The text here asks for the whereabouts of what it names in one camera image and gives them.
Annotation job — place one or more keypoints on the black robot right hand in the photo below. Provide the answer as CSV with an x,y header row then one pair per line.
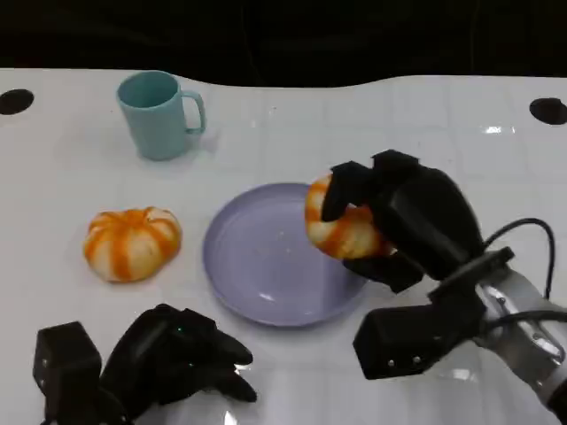
x,y
425,212

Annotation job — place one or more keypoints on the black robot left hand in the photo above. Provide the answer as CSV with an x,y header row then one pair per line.
x,y
153,354

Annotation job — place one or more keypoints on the orange white toy bread roll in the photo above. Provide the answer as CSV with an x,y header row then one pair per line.
x,y
350,234
133,245

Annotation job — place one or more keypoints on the lilac plate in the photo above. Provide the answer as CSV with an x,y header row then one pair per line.
x,y
266,261

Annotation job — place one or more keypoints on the black table grommet hole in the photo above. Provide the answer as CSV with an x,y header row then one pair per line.
x,y
15,102
548,110

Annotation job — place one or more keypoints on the pale green mug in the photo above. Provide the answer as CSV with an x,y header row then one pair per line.
x,y
153,119

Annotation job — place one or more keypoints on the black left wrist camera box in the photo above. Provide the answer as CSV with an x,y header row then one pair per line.
x,y
64,363

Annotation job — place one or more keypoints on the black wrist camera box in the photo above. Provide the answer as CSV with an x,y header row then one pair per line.
x,y
64,363
407,336

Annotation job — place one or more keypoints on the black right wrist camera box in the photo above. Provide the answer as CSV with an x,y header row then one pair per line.
x,y
407,336

